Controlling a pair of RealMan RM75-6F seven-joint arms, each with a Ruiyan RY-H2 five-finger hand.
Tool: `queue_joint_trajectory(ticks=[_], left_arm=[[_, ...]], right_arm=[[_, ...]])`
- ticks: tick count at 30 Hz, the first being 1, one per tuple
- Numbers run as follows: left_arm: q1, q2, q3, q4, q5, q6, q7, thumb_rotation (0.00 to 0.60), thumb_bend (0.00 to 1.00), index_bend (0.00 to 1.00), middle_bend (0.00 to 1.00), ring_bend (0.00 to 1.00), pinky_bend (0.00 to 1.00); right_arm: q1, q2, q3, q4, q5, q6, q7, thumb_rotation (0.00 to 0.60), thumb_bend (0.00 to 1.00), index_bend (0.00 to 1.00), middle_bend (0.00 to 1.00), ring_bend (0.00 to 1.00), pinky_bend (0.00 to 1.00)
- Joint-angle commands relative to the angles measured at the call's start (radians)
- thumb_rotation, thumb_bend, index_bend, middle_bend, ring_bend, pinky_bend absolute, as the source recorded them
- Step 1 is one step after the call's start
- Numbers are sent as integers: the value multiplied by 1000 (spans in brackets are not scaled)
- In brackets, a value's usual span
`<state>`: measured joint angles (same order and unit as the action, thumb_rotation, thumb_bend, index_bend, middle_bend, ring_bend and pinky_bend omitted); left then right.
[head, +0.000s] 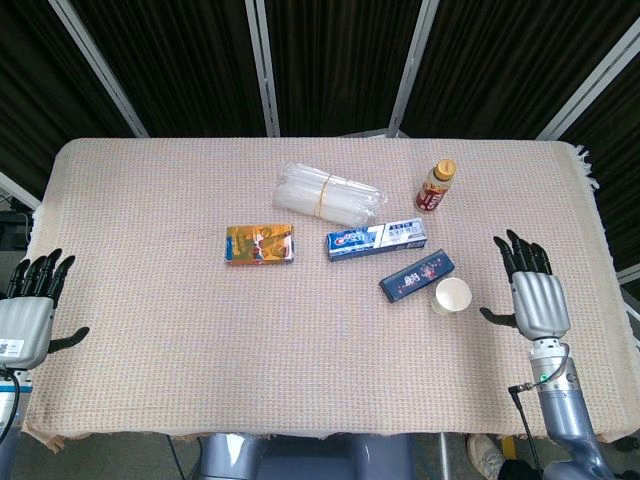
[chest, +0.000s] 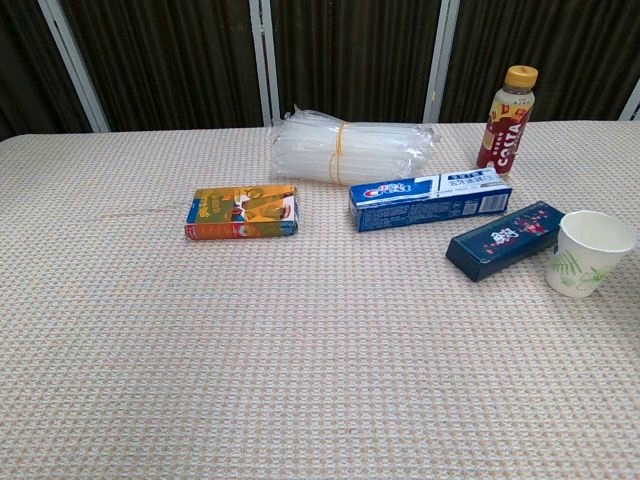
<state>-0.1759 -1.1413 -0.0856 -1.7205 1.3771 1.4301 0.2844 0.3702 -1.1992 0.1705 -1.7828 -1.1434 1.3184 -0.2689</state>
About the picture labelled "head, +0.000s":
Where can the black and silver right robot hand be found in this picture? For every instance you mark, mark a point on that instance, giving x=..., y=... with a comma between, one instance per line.
x=540, y=305

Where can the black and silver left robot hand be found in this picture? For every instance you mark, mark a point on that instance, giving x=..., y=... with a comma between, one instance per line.
x=25, y=325

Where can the white paper cup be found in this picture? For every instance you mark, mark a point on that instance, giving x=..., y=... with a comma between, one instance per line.
x=452, y=296

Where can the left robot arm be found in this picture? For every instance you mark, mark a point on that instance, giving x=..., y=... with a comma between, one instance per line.
x=10, y=400

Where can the dark blue rectangular box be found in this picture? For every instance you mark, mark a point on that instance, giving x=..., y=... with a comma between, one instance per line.
x=417, y=276

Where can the Costa coffee bottle yellow cap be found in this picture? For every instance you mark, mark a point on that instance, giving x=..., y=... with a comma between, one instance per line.
x=436, y=187

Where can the white sneaker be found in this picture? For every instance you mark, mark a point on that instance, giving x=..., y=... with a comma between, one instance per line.
x=485, y=456

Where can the dark pleated curtain panel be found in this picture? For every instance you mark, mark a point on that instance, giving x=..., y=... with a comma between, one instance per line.
x=190, y=65
x=35, y=100
x=340, y=65
x=620, y=165
x=500, y=65

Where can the blue and white toothpaste box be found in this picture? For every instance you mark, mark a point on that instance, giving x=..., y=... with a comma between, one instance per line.
x=377, y=240

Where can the beige woven tablecloth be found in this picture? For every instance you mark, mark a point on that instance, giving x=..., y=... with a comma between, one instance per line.
x=200, y=350

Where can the bundle of clear plastic straws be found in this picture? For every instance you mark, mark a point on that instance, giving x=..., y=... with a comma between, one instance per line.
x=325, y=195

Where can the orange and yellow carton box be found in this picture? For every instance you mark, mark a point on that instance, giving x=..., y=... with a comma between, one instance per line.
x=260, y=244

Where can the grey robot torso base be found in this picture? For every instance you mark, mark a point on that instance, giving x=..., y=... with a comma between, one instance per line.
x=305, y=457

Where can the white partition frame post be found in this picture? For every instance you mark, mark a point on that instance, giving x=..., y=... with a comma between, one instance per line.
x=590, y=85
x=100, y=70
x=264, y=70
x=412, y=70

